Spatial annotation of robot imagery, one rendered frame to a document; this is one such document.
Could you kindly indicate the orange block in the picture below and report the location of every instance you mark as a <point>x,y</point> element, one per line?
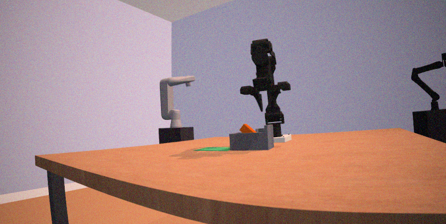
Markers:
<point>247,129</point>

